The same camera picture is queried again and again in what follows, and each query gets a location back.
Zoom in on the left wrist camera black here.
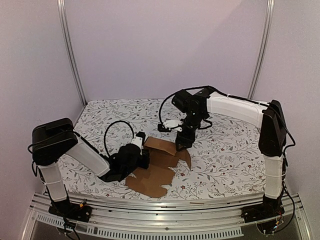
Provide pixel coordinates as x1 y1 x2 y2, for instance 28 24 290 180
131 131 146 149

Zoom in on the right aluminium frame post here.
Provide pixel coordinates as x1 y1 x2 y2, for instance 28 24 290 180
247 0 275 100

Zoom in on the left aluminium frame post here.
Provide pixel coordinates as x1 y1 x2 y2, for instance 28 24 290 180
57 0 88 107

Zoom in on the aluminium frame post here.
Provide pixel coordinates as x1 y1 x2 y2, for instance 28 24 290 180
247 0 275 100
57 0 88 107

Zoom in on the brown cardboard box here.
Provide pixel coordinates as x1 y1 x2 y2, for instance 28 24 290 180
125 136 192 198

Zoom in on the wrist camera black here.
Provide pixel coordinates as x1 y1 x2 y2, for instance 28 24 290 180
157 120 183 133
131 131 146 149

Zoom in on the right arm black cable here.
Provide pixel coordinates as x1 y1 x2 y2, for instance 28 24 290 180
157 86 271 126

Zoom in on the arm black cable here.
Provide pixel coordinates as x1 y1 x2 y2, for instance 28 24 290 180
102 120 136 158
157 86 271 126

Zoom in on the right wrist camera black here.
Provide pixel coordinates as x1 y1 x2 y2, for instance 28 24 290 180
157 120 183 133

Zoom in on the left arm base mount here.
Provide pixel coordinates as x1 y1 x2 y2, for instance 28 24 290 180
48 197 93 223

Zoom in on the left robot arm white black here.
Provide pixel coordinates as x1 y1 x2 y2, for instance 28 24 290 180
28 118 150 217

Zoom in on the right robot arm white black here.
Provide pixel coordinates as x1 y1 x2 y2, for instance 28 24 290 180
171 86 287 218

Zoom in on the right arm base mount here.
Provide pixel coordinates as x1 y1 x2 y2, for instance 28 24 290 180
240 195 285 223

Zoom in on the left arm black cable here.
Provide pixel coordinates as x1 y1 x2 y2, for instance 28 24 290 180
102 120 136 158

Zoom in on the front aluminium rail base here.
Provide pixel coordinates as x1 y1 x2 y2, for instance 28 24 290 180
21 193 313 240

